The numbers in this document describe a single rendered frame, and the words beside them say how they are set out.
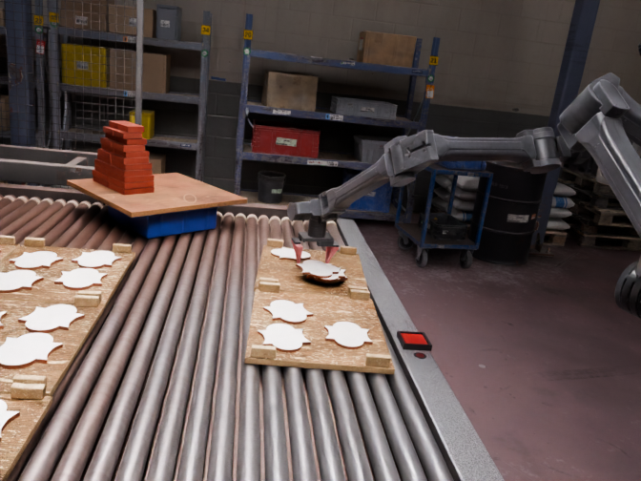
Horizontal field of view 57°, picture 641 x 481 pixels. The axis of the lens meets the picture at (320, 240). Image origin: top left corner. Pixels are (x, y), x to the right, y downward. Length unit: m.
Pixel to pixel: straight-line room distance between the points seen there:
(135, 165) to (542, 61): 5.56
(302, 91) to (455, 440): 4.91
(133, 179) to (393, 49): 4.01
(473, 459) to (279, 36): 5.58
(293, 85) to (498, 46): 2.37
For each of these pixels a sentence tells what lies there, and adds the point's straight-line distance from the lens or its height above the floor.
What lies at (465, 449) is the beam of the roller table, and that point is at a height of 0.92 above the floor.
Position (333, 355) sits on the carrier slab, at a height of 0.94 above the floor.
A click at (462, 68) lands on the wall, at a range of 6.81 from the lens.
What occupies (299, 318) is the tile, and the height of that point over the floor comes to 0.94.
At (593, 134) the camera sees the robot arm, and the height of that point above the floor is 1.53.
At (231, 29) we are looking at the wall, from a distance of 6.41.
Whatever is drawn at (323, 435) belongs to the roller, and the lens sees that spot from 1.19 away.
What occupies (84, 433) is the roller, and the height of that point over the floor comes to 0.92.
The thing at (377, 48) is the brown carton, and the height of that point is 1.74.
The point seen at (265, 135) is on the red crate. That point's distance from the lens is 5.80.
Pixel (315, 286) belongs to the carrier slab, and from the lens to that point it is 1.81.
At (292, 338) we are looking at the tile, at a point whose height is 0.94.
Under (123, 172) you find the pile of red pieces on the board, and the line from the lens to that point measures 2.29.
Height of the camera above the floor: 1.61
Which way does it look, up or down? 17 degrees down
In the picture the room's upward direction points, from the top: 7 degrees clockwise
